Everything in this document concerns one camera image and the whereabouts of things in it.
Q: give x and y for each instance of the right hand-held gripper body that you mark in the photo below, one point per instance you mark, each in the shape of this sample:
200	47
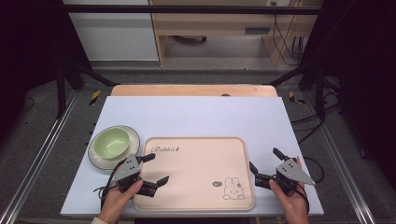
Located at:
294	174

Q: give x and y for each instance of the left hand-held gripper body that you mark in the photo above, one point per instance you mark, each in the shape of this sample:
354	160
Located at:
126	169

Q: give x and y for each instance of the person's right hand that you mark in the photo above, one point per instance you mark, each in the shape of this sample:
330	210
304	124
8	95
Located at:
291	203

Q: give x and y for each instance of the person's left hand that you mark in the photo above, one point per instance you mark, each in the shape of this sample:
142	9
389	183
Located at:
116	200

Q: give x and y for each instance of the green bowl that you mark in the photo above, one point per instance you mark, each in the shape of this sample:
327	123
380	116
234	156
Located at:
112	143

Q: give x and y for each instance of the white plate with dark rim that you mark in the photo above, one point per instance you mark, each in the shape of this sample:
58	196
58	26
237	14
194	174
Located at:
96	160

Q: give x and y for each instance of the beige tray with rabbit print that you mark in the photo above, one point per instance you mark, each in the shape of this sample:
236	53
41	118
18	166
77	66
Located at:
193	174

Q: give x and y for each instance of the yellow black tape strip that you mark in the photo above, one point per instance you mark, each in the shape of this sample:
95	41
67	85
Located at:
292	98
95	97

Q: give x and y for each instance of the white table board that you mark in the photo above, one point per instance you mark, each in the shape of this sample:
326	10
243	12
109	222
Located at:
193	115

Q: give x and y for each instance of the black metal stand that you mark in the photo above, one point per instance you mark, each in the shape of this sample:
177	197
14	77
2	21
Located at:
320	93
61	93

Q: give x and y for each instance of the dark curtain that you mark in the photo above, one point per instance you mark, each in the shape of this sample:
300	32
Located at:
28	46
364	62

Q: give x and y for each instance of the white cabinet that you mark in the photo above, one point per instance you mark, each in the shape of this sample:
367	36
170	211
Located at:
115	37

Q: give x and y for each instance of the wooden desk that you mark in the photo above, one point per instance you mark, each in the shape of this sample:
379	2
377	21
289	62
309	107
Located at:
211	21

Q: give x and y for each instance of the black metal crossbar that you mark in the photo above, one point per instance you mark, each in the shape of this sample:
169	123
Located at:
186	9

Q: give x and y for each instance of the aluminium floor rail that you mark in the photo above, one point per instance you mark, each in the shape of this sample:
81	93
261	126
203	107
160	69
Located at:
342	161
37	161

